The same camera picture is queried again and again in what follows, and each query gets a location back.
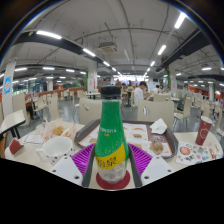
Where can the colourful sticker sheet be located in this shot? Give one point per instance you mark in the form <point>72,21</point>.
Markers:
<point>195,154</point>

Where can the ceiling strip lights group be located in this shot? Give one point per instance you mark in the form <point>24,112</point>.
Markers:
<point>180,20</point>

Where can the flat round red coaster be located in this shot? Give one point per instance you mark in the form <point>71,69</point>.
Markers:
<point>101,183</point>

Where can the red paper cup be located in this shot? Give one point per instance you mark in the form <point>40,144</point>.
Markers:
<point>203,131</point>

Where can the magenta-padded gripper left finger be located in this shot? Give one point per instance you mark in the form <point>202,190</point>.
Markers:
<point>81,158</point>

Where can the crumpled white napkin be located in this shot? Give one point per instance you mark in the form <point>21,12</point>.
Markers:
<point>158,126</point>

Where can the person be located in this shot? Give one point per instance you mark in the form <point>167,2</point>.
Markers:
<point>138,95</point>

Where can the white paper card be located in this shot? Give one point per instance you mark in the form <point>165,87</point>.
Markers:
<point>32,138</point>

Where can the green drink bottle yellow label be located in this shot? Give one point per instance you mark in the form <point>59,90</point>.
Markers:
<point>111,140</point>

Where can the far beige chairs group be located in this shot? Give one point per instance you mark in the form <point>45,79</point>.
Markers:
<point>20,103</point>

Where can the beige side table black leg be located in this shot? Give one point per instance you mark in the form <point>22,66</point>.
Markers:
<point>11,120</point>

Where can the ceiling air conditioner unit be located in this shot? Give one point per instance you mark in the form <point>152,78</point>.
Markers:
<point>107,47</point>

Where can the small red box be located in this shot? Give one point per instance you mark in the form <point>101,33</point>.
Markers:
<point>15,146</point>

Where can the brown food tray paper liner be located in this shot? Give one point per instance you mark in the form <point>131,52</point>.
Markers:
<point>143,136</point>

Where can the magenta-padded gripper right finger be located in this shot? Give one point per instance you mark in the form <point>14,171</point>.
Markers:
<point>141,159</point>

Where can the orange printed food wrapper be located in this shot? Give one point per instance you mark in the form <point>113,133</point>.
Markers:
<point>58,130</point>

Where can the white polka dot mug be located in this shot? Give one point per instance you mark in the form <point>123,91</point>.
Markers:
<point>57,146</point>

